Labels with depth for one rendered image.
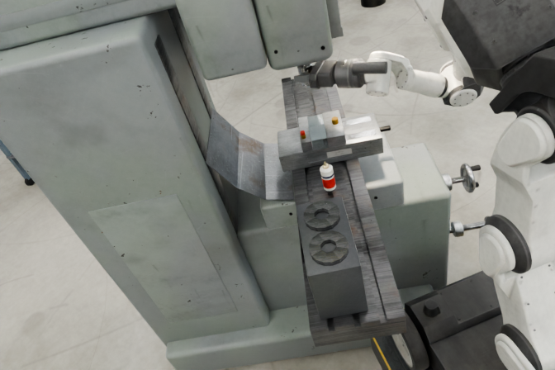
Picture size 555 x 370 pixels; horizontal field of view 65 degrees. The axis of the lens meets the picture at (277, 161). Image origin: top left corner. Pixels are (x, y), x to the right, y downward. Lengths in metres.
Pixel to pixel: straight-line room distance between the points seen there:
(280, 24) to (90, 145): 0.63
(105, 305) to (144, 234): 1.21
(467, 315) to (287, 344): 0.82
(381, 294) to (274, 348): 0.97
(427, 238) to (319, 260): 0.87
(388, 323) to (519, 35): 0.69
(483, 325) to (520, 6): 0.99
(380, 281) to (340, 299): 0.15
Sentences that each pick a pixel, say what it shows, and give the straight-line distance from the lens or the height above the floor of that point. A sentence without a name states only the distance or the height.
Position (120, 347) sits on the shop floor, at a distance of 2.53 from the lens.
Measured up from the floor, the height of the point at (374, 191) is 0.83.
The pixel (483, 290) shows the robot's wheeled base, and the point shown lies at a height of 0.59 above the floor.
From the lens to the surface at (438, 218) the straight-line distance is 1.73.
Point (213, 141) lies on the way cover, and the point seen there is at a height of 1.07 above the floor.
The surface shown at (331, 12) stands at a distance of 1.32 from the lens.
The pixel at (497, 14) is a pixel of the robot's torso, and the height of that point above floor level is 1.55.
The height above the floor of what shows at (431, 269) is 0.30.
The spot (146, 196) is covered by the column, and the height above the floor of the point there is 1.06.
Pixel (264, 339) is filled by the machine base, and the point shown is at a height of 0.20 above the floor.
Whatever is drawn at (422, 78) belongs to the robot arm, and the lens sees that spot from 1.38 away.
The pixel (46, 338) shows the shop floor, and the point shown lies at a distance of 2.82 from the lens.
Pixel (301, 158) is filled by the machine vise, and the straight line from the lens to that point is 1.48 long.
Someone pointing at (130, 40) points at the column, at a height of 1.55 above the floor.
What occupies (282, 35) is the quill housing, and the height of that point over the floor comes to 1.42.
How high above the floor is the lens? 1.92
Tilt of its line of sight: 39 degrees down
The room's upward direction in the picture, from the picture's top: 16 degrees counter-clockwise
